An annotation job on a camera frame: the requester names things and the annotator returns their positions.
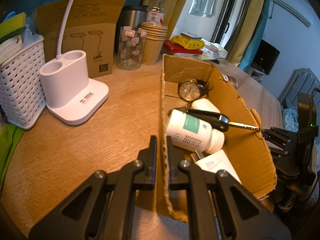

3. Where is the white tissue packet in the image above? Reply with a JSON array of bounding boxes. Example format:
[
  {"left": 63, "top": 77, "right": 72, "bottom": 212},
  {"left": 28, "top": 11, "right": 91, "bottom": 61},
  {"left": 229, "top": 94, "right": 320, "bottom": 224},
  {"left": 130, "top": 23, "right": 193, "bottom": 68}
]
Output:
[{"left": 202, "top": 39, "right": 228, "bottom": 59}]

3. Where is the stack of white cloths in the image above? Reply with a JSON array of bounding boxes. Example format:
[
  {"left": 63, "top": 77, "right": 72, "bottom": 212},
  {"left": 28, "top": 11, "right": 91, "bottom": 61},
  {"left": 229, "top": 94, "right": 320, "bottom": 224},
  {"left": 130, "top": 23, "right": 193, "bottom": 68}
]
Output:
[{"left": 0, "top": 36, "right": 24, "bottom": 63}]

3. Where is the small white grey box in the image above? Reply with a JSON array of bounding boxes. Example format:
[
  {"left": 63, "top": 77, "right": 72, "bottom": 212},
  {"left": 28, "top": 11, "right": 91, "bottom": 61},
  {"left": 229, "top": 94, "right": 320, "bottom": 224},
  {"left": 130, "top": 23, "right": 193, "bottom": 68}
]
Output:
[{"left": 180, "top": 32, "right": 202, "bottom": 40}]

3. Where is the black car key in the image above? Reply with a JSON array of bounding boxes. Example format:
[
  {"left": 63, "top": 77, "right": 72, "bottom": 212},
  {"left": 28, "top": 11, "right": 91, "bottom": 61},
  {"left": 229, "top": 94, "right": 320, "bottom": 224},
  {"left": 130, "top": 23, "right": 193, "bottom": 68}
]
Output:
[{"left": 186, "top": 109, "right": 260, "bottom": 132}]

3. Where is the green yellow sponge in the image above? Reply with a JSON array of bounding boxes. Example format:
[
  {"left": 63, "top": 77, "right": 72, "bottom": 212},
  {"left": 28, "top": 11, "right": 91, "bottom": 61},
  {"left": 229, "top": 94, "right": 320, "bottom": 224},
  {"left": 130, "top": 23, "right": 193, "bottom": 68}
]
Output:
[{"left": 0, "top": 12, "right": 27, "bottom": 44}]

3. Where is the white teal label pill bottle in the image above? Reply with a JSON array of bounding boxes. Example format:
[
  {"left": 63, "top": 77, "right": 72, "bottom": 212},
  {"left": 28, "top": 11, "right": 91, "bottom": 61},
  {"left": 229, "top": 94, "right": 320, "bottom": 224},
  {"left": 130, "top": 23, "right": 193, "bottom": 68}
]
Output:
[{"left": 166, "top": 109, "right": 225, "bottom": 154}]

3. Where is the brown lamp carton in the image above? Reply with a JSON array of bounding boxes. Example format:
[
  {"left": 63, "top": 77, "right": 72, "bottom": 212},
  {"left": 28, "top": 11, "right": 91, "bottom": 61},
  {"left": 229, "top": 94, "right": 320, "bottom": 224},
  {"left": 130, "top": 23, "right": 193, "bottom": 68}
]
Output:
[{"left": 36, "top": 0, "right": 127, "bottom": 78}]

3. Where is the black strap wristwatch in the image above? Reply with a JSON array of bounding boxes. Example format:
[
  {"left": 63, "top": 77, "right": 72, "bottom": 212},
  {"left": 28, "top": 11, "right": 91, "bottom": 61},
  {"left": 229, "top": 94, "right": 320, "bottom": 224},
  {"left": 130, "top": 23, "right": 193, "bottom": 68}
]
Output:
[{"left": 178, "top": 78, "right": 213, "bottom": 102}]

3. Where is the cardboard box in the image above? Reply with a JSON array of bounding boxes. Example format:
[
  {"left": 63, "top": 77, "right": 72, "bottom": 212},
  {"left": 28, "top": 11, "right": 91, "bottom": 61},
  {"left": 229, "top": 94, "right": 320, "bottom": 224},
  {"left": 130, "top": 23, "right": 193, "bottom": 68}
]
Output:
[{"left": 156, "top": 53, "right": 278, "bottom": 223}]

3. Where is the green bag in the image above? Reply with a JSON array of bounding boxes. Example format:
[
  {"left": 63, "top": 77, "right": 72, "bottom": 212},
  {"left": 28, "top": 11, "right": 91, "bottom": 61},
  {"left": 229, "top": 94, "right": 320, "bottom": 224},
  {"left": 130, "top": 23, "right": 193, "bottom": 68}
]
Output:
[{"left": 0, "top": 124, "right": 25, "bottom": 193}]

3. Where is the white air conditioner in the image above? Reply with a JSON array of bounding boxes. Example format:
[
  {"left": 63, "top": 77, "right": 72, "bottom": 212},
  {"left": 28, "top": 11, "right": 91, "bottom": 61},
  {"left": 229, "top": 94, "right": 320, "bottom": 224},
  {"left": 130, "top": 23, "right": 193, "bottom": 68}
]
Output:
[{"left": 271, "top": 0, "right": 312, "bottom": 27}]

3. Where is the yellow snack packet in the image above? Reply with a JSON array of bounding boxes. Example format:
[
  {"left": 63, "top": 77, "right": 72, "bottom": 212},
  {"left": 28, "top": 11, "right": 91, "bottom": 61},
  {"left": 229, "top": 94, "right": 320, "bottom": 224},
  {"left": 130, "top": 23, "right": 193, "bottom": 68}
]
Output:
[{"left": 170, "top": 35, "right": 205, "bottom": 50}]

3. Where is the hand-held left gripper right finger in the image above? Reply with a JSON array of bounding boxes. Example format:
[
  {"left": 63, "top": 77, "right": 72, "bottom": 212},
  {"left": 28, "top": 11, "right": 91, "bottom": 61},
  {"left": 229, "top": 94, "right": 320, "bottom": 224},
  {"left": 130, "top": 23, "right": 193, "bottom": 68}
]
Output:
[{"left": 166, "top": 136, "right": 292, "bottom": 240}]

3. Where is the black television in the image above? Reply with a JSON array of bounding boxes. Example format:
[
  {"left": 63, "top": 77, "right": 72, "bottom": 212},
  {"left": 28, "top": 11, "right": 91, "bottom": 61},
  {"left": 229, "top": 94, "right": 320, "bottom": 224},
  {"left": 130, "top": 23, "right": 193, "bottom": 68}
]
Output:
[{"left": 251, "top": 39, "right": 280, "bottom": 75}]

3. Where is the pig print glass jar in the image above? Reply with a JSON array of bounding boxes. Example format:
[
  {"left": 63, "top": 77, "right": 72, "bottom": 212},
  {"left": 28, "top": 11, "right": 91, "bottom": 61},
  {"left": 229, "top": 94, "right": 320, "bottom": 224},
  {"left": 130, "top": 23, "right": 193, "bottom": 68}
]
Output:
[{"left": 117, "top": 26, "right": 146, "bottom": 70}]

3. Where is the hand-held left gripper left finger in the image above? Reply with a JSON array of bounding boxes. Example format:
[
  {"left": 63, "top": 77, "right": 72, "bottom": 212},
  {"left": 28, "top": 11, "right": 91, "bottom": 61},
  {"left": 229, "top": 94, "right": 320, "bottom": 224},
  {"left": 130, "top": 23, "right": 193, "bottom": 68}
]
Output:
[{"left": 28, "top": 135, "right": 158, "bottom": 240}]

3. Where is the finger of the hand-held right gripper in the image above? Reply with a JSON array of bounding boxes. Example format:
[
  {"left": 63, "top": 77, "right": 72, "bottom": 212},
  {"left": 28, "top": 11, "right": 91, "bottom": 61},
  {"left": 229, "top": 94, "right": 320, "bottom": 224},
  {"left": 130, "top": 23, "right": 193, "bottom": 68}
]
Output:
[
  {"left": 269, "top": 146, "right": 298, "bottom": 163},
  {"left": 261, "top": 127, "right": 299, "bottom": 147}
]

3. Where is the black cable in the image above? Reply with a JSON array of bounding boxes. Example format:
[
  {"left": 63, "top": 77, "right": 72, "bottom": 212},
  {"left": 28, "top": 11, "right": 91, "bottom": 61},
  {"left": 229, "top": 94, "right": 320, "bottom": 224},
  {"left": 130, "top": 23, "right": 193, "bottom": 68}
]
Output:
[{"left": 309, "top": 87, "right": 320, "bottom": 130}]

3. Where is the teal curtain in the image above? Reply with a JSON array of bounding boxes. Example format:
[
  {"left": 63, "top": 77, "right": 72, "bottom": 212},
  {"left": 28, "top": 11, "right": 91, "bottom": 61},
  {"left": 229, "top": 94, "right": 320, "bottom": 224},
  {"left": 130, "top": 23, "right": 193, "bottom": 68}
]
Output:
[{"left": 237, "top": 0, "right": 272, "bottom": 71}]

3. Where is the white woven plastic basket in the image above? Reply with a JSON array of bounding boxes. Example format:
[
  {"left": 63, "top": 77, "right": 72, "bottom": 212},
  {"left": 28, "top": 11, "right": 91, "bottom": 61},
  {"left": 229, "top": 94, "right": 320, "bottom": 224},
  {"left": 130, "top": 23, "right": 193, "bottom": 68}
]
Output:
[{"left": 0, "top": 37, "right": 47, "bottom": 130}]

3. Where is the steel thermos mug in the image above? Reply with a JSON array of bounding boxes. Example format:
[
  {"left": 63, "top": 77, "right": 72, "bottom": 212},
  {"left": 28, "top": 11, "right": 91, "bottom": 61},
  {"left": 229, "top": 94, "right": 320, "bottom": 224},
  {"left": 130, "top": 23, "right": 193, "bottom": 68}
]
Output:
[{"left": 117, "top": 5, "right": 149, "bottom": 54}]

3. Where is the white charger plug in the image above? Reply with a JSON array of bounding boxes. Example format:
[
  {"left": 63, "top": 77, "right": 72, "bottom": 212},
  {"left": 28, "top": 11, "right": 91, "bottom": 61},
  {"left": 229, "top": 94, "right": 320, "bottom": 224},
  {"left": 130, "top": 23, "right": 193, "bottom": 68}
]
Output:
[{"left": 190, "top": 149, "right": 242, "bottom": 186}]

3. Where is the white desk lamp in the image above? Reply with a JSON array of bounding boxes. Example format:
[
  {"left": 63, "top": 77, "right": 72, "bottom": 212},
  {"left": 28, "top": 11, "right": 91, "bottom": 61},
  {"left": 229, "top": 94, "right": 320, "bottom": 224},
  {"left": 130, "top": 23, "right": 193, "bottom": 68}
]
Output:
[{"left": 39, "top": 0, "right": 110, "bottom": 126}]

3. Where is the stack of paper cups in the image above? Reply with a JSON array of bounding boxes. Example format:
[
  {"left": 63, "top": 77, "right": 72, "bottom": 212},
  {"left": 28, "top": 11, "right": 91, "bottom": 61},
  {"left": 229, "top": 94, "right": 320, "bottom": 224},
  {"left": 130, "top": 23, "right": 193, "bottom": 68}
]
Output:
[{"left": 140, "top": 22, "right": 169, "bottom": 65}]

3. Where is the white tube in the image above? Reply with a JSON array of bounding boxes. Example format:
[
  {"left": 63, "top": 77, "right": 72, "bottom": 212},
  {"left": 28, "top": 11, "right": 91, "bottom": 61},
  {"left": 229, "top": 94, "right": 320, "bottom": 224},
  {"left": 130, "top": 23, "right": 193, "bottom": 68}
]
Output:
[{"left": 191, "top": 98, "right": 221, "bottom": 114}]

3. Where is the red book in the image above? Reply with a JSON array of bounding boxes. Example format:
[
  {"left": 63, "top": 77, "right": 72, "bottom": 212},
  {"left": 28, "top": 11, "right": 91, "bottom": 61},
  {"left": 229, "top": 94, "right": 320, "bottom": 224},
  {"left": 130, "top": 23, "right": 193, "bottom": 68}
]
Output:
[{"left": 162, "top": 40, "right": 203, "bottom": 55}]

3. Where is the clear plastic bag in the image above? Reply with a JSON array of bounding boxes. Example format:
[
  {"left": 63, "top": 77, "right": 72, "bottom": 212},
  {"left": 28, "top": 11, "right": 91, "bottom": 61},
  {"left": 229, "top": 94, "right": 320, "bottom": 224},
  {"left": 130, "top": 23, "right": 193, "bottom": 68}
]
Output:
[{"left": 24, "top": 15, "right": 45, "bottom": 43}]

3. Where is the grey headboard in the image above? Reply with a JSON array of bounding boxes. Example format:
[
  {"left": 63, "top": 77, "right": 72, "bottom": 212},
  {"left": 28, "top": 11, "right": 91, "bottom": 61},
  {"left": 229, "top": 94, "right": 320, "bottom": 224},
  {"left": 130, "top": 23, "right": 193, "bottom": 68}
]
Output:
[{"left": 277, "top": 67, "right": 320, "bottom": 105}]

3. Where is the clear water bottle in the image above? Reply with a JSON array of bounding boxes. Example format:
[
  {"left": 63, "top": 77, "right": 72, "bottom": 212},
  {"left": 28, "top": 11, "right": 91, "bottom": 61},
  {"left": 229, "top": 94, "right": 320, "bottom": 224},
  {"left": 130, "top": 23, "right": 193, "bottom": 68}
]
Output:
[{"left": 147, "top": 0, "right": 165, "bottom": 26}]

